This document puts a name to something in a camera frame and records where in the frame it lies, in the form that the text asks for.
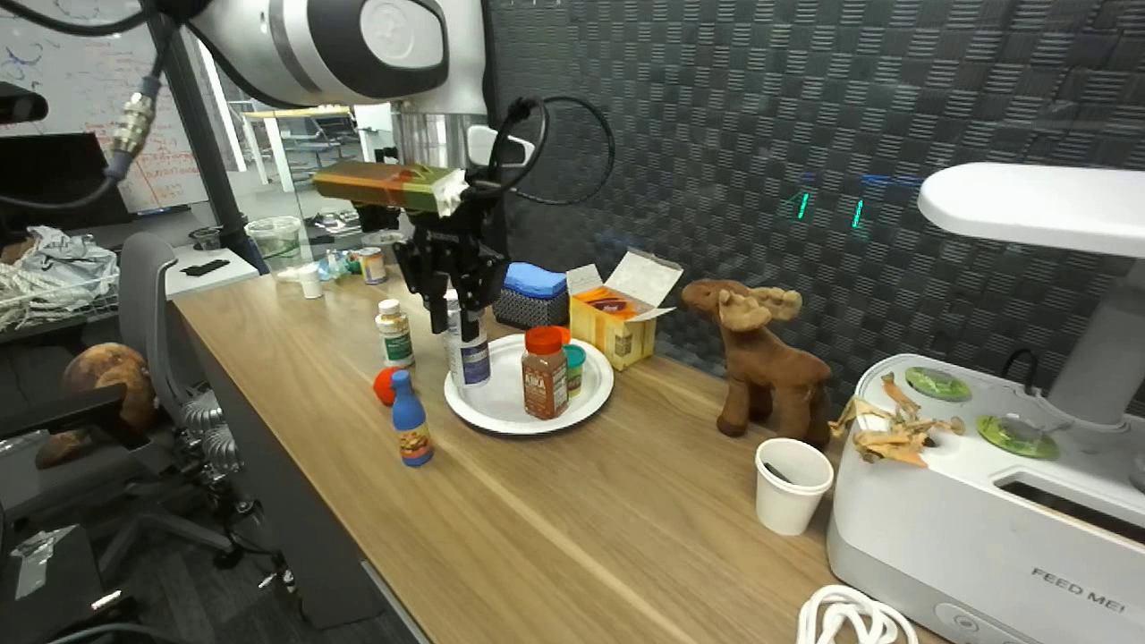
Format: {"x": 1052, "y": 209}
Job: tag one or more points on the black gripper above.
{"x": 451, "y": 255}

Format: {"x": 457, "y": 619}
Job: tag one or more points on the large white pill bottle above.
{"x": 478, "y": 365}

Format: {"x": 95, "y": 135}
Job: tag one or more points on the red lid spice jar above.
{"x": 546, "y": 376}

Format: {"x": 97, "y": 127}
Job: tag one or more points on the teal lid dough tub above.
{"x": 577, "y": 370}

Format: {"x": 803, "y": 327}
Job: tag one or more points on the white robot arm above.
{"x": 359, "y": 48}

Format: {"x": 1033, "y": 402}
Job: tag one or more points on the white paper plate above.
{"x": 501, "y": 406}

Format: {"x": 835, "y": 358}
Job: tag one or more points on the green label white bottle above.
{"x": 396, "y": 342}

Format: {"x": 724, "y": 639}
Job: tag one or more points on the blue box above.
{"x": 531, "y": 313}

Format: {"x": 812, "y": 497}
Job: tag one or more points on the blue sponge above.
{"x": 536, "y": 282}

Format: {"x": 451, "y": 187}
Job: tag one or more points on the small tin can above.
{"x": 371, "y": 265}

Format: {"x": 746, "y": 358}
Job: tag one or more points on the red strawberry toy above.
{"x": 386, "y": 389}

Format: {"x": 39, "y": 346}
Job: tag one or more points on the small white cup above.
{"x": 311, "y": 283}

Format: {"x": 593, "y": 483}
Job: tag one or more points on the yellow open cardboard box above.
{"x": 612, "y": 322}

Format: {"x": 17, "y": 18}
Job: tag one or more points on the black metal pole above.
{"x": 231, "y": 190}

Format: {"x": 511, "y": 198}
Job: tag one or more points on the black office chair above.
{"x": 147, "y": 309}

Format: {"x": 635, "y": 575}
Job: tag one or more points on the brown moose plush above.
{"x": 770, "y": 362}

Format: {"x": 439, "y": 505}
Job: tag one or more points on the brown plush toy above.
{"x": 108, "y": 376}

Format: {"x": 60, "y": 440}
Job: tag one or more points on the white paper cup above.
{"x": 792, "y": 489}

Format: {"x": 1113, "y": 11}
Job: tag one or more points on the white cloth pile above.
{"x": 60, "y": 274}

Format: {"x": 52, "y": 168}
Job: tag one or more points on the dried plant roots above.
{"x": 891, "y": 434}

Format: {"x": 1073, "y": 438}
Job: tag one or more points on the green fruit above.
{"x": 934, "y": 383}

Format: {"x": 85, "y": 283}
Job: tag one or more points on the white hydroponic garden appliance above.
{"x": 969, "y": 539}

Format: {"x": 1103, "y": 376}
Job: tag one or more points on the green plant pod lid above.
{"x": 1017, "y": 438}

